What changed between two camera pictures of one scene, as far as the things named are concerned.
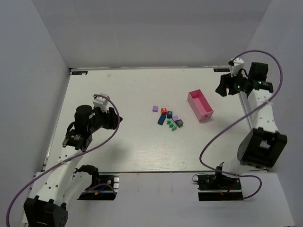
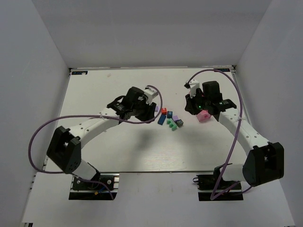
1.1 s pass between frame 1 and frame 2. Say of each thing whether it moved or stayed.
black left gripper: moved
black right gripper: moved
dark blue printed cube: stayed
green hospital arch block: stayed
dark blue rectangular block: stayed
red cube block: stayed
